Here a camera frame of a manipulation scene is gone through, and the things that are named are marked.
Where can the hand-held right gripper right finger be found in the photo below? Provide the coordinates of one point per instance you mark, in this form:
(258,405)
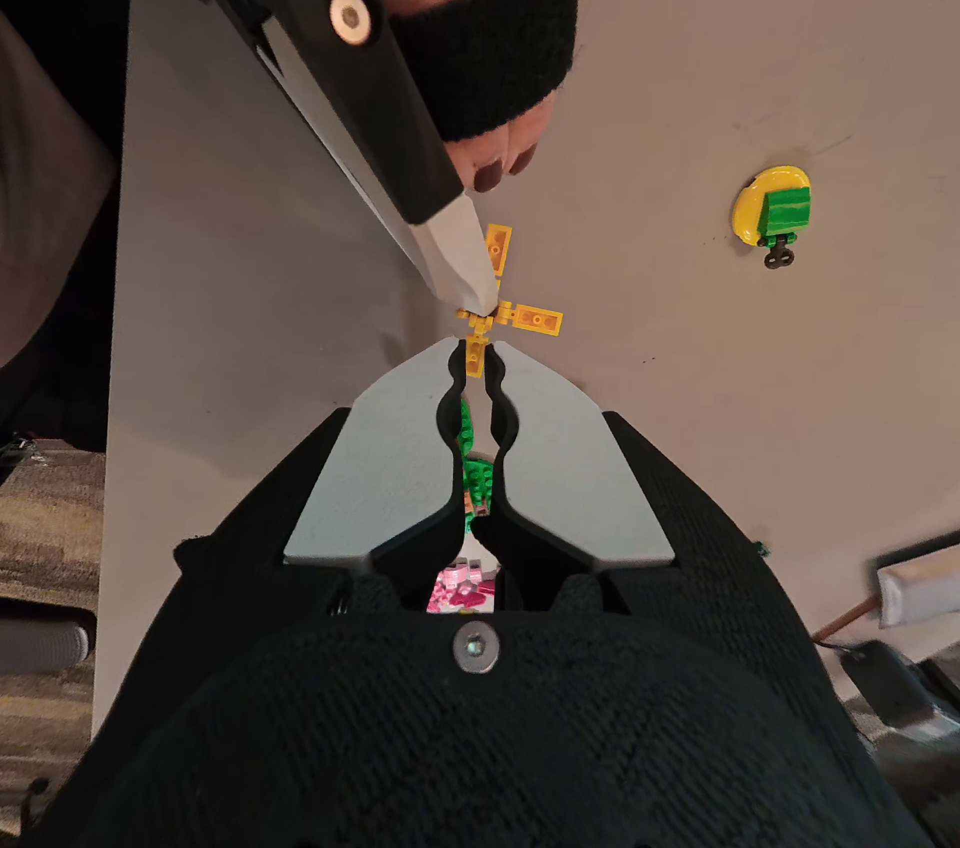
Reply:
(585,480)

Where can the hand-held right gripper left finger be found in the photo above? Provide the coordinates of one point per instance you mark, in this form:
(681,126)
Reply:
(375,480)

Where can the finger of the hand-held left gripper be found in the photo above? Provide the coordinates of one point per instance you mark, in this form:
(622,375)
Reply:
(457,255)

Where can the yellow brick assembly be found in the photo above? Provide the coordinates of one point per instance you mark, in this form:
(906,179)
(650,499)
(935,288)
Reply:
(536,320)

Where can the grey desk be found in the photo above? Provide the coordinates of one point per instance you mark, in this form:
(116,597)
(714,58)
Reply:
(675,75)

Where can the green and pink brick build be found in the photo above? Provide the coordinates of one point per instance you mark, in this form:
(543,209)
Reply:
(474,476)

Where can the yellow shell with green brick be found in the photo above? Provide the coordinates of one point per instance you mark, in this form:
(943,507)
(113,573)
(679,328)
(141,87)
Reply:
(750,210)

